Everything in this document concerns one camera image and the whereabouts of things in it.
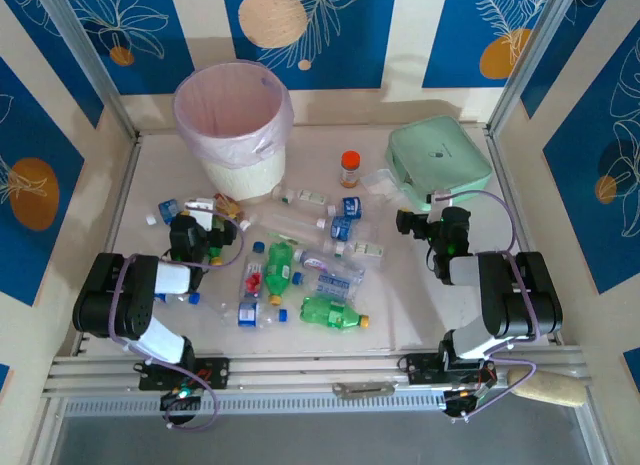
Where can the clear bottle red contents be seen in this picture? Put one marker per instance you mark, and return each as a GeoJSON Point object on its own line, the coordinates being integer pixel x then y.
{"type": "Point", "coordinates": [253, 275]}

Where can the clear bottle blue cap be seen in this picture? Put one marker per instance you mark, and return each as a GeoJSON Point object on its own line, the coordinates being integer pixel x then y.
{"type": "Point", "coordinates": [194, 298]}

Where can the long clear bottle white label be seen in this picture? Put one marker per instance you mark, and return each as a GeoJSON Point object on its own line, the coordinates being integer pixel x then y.
{"type": "Point", "coordinates": [290, 222]}

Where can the crushed clear bottle blue label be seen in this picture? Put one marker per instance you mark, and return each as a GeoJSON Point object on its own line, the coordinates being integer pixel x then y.
{"type": "Point", "coordinates": [247, 314]}

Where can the small bottle white green label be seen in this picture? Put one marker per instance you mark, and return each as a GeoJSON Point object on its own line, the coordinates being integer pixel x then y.
{"type": "Point", "coordinates": [305, 196]}

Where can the clear bottle pink blue label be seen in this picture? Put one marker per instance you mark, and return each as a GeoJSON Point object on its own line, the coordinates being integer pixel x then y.
{"type": "Point", "coordinates": [313, 260]}

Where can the large clear bottle blue label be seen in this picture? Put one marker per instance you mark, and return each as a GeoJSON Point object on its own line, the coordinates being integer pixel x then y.
{"type": "Point", "coordinates": [335, 283]}

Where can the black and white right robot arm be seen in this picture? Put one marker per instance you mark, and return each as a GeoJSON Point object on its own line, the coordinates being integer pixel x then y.
{"type": "Point", "coordinates": [520, 305]}

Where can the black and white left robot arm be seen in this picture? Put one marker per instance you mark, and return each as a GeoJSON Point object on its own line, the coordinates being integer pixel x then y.
{"type": "Point", "coordinates": [115, 305]}

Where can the white ribbed waste bin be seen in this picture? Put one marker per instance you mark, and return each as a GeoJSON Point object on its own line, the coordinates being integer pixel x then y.
{"type": "Point", "coordinates": [240, 182]}

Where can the white bin with pink liner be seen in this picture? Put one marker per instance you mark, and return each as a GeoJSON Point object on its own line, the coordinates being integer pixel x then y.
{"type": "Point", "coordinates": [225, 155]}

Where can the orange-capped pill bottle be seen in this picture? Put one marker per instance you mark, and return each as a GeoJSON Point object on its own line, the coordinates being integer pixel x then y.
{"type": "Point", "coordinates": [351, 170]}

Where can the black left connector board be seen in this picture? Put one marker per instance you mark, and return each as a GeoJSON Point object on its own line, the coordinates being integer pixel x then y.
{"type": "Point", "coordinates": [170, 402]}

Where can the black connector board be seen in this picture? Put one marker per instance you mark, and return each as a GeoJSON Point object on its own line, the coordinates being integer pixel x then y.
{"type": "Point", "coordinates": [455, 407]}
{"type": "Point", "coordinates": [170, 402]}

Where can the metal latch plate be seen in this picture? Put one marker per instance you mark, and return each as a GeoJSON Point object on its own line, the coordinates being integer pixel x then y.
{"type": "Point", "coordinates": [365, 389]}

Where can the black right connector board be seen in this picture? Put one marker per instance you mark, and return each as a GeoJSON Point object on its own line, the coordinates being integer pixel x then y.
{"type": "Point", "coordinates": [455, 407]}

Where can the beige foam roller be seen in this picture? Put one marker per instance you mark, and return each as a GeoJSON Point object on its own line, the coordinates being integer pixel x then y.
{"type": "Point", "coordinates": [550, 387]}

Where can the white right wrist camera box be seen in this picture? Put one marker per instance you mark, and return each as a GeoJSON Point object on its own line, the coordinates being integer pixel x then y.
{"type": "Point", "coordinates": [442, 192]}

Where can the aluminium side rail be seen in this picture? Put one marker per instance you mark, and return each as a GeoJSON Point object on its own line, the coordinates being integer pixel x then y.
{"type": "Point", "coordinates": [119, 195]}
{"type": "Point", "coordinates": [507, 185]}

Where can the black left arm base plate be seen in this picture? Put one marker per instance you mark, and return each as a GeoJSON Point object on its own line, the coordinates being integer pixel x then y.
{"type": "Point", "coordinates": [215, 372]}

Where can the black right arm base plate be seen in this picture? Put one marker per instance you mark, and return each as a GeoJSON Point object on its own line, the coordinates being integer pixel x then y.
{"type": "Point", "coordinates": [417, 367]}

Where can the aluminium front rail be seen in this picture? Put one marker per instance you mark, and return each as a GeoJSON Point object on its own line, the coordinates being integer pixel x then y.
{"type": "Point", "coordinates": [300, 370]}

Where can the aluminium frame post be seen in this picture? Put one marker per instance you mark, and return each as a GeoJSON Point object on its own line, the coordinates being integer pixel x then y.
{"type": "Point", "coordinates": [531, 60]}
{"type": "Point", "coordinates": [95, 67]}

